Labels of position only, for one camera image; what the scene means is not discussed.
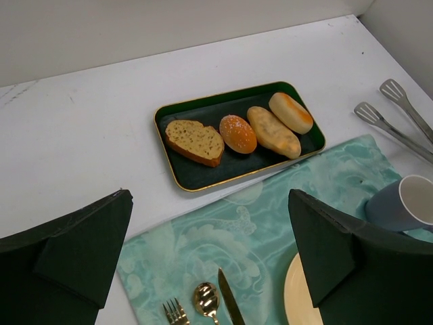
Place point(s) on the white orange-topped oval bun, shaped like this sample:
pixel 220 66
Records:
pixel 291 113

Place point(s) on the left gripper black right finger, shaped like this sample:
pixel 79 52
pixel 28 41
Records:
pixel 357 272

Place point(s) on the round orange sugared bun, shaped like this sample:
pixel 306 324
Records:
pixel 238 134

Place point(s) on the cream yellow plate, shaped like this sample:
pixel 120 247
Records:
pixel 296 297

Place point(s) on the dark green gold-rimmed tray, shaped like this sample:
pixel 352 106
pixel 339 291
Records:
pixel 192 176

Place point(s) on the gold spoon green handle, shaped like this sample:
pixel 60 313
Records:
pixel 206 300

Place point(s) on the teal patterned placemat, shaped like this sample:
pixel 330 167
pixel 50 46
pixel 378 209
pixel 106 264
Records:
pixel 248 234

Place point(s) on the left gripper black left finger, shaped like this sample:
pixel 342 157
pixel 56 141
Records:
pixel 60 272

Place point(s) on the grey-blue mug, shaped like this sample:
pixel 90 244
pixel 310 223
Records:
pixel 403 205

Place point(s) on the gold fork green handle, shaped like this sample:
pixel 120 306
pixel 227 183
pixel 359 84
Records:
pixel 175 313

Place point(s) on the long yellow filled bread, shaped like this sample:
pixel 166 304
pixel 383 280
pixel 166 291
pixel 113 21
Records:
pixel 272 134

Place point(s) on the gold knife green handle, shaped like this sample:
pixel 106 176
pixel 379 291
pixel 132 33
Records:
pixel 230 302

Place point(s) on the stainless steel tongs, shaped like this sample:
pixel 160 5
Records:
pixel 392 90

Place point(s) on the sliced brown bread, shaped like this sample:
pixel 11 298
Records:
pixel 199 143

